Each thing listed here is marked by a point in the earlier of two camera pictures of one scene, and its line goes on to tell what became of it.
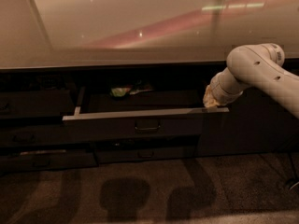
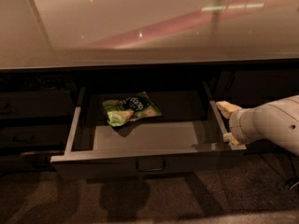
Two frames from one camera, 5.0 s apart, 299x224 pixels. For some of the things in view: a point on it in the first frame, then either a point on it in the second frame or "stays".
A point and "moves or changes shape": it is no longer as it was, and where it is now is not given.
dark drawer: (135, 122) moves or changes shape
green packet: (118, 91) -> (121, 111)
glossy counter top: (96, 26) stays
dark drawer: (38, 104) stays
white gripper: (220, 91) -> (239, 124)
